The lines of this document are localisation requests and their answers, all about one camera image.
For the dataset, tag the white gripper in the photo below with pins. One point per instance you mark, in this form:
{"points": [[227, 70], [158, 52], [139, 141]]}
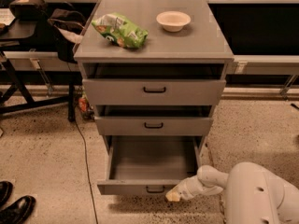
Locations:
{"points": [[184, 188]]}

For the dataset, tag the grey bottom drawer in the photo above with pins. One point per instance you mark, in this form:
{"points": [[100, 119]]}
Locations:
{"points": [[149, 165]]}

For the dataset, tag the grey drawer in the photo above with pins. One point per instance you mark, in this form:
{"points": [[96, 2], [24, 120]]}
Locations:
{"points": [[153, 83], [178, 120], [149, 165]]}

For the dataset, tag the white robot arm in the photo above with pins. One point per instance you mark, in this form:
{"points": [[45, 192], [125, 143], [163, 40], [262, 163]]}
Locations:
{"points": [[253, 194]]}

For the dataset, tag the grey drawer cabinet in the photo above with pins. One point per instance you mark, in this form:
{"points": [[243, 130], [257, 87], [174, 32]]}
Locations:
{"points": [[201, 41]]}

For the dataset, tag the grey middle drawer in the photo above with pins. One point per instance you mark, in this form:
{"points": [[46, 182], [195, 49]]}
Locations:
{"points": [[178, 120]]}

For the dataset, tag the grey top drawer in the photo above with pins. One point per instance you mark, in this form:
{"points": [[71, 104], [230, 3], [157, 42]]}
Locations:
{"points": [[153, 83]]}

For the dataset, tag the red object behind cabinet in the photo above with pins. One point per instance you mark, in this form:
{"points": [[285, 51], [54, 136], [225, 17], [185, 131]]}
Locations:
{"points": [[84, 107]]}

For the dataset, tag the black left shoe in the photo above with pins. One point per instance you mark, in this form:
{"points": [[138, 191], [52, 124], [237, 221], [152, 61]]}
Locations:
{"points": [[5, 191]]}

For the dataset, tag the white paper bowl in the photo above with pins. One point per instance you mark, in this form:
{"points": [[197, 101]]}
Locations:
{"points": [[173, 21]]}

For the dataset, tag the green chip bag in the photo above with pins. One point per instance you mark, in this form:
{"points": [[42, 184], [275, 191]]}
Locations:
{"points": [[120, 31]]}

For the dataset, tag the black folding table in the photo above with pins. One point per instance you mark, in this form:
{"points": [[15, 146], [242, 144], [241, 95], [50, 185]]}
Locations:
{"points": [[29, 55]]}

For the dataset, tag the black bag on table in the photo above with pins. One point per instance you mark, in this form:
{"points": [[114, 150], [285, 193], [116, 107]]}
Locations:
{"points": [[28, 10]]}

